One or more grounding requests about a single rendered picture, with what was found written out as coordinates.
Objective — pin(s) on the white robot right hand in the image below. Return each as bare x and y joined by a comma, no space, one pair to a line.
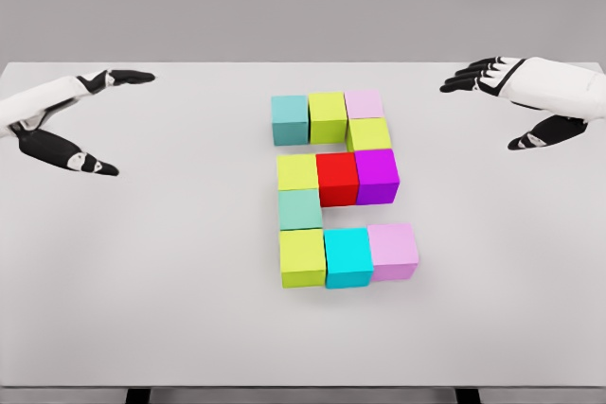
549,84

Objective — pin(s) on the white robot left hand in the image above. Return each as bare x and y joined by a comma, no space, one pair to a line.
47,94

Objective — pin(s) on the pale pink cube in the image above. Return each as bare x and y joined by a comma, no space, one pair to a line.
364,103

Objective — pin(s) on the yellow-green cube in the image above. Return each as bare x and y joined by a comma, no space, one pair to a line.
369,134
302,257
297,171
328,115

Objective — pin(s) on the purple cube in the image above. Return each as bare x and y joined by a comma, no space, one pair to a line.
377,176

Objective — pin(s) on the orchid pink cube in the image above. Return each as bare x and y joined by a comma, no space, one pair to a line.
392,248

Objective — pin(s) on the red cube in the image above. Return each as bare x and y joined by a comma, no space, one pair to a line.
337,179

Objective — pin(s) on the dull teal blue cube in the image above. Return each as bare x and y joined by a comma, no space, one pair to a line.
290,117

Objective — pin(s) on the bright cyan cube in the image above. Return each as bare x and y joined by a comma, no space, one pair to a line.
348,257

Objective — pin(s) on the mint green cube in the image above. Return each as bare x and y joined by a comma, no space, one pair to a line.
299,209

